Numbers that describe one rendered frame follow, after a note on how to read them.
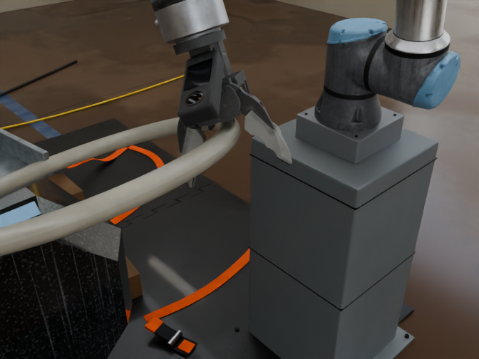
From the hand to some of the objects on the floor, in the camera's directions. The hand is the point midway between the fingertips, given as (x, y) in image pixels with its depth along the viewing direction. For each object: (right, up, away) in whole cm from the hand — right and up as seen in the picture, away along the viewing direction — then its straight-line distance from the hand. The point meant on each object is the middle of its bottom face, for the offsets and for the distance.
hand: (239, 179), depth 73 cm
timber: (-54, -43, +152) cm, 167 cm away
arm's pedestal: (+31, -60, +128) cm, 144 cm away
